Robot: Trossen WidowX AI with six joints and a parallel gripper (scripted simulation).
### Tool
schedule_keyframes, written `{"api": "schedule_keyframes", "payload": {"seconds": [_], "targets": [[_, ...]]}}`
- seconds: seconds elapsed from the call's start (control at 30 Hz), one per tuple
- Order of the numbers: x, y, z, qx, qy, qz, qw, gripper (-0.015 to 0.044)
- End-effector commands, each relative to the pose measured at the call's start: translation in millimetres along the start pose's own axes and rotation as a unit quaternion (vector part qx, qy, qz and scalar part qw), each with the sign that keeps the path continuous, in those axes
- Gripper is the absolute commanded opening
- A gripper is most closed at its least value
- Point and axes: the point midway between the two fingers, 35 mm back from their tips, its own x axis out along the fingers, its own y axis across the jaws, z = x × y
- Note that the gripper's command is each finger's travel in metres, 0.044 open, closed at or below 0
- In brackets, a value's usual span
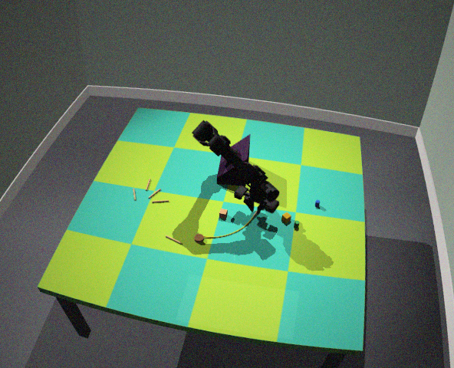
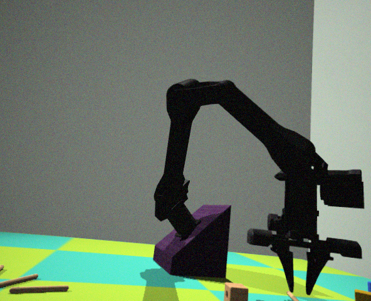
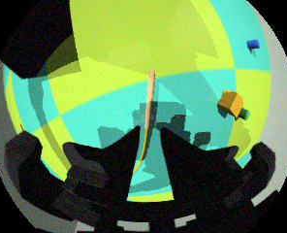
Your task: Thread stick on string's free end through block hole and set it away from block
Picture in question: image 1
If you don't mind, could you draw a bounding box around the light wooden block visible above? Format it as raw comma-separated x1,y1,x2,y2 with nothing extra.
219,209,228,219

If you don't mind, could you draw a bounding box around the orange cube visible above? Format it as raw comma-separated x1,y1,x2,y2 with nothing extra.
281,212,291,223

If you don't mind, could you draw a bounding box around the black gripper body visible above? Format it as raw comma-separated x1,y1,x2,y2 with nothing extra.
234,186,279,214

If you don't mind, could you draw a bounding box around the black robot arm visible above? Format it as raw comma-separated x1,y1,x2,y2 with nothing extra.
192,120,279,202

